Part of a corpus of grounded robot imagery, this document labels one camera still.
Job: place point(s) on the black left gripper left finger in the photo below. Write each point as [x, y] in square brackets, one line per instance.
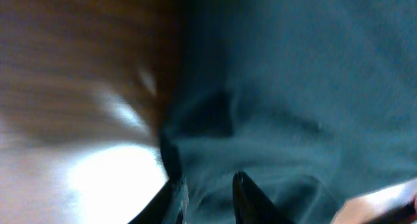
[169, 205]

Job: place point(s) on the black t-shirt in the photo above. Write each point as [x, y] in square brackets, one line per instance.
[313, 99]

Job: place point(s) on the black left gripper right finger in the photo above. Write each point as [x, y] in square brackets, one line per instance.
[251, 205]

